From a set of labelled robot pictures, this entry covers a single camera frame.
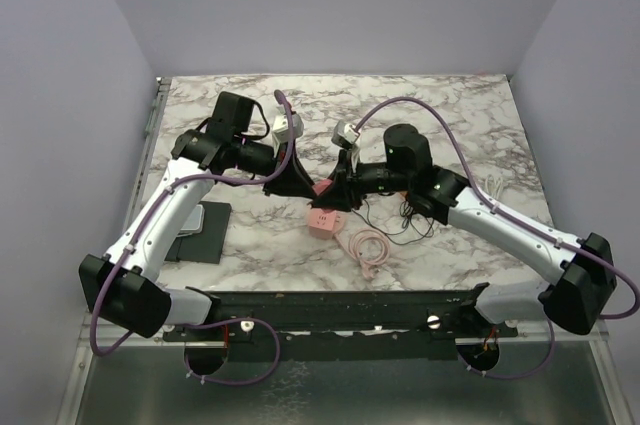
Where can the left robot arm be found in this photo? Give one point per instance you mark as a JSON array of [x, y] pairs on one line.
[[121, 286]]

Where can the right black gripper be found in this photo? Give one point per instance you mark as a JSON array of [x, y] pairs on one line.
[[344, 193]]

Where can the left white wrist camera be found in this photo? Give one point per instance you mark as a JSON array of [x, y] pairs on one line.
[[280, 130]]

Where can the black foam mat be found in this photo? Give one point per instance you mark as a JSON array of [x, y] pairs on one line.
[[207, 245]]

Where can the grey white rectangular box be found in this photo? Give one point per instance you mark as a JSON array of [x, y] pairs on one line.
[[194, 223]]

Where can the pink cube socket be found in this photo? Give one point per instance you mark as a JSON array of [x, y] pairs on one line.
[[323, 224]]

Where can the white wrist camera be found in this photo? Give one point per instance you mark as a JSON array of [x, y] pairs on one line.
[[347, 138], [280, 130]]

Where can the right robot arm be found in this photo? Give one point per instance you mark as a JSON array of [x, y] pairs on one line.
[[572, 288]]

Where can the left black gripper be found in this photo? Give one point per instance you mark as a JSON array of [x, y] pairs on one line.
[[293, 179]]

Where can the aluminium frame rail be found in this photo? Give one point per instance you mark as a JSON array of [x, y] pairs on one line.
[[545, 375]]

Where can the coral pink square charger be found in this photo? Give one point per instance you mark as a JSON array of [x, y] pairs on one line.
[[321, 186]]

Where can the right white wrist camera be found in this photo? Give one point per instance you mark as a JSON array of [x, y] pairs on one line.
[[347, 138]]

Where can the black mounting base rail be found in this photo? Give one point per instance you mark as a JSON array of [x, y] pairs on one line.
[[345, 325]]

